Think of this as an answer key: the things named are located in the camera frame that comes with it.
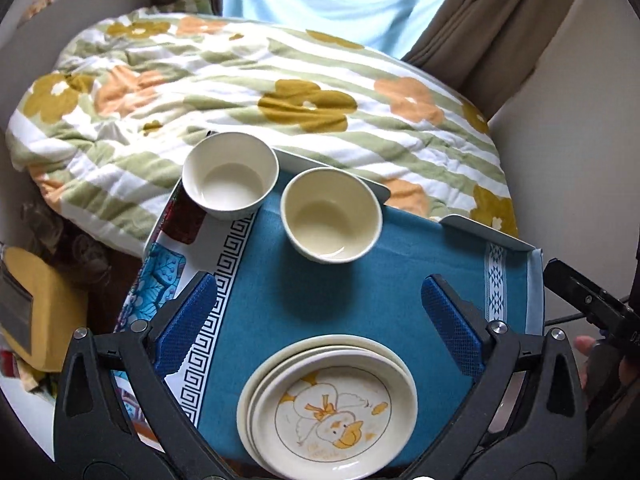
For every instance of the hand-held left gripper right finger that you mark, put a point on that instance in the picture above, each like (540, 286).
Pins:
(450, 330)

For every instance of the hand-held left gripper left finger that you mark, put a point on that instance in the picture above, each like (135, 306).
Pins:
(185, 320)

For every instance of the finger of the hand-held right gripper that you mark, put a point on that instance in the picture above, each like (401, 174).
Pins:
(575, 290)

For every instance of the plain white plate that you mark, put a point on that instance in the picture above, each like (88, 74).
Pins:
(291, 347)

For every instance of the duck print plate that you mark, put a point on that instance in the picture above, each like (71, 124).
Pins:
(330, 410)

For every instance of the person's right hand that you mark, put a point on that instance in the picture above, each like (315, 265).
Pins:
(586, 365)

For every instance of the dark floral cloth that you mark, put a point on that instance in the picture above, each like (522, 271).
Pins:
(85, 250)

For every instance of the blue patterned table cloth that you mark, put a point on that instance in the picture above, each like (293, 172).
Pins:
(310, 300)

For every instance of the white round bowl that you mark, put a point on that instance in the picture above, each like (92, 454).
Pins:
(230, 180)

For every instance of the cream round bowl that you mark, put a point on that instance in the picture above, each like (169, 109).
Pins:
(330, 220)

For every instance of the floral striped duvet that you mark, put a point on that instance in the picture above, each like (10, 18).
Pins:
(225, 95)

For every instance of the grey headboard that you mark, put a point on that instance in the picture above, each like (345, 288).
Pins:
(25, 55)

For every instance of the green pillow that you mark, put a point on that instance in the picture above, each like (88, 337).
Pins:
(197, 2)

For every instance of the small plush toy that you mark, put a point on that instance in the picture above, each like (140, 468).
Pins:
(39, 6)

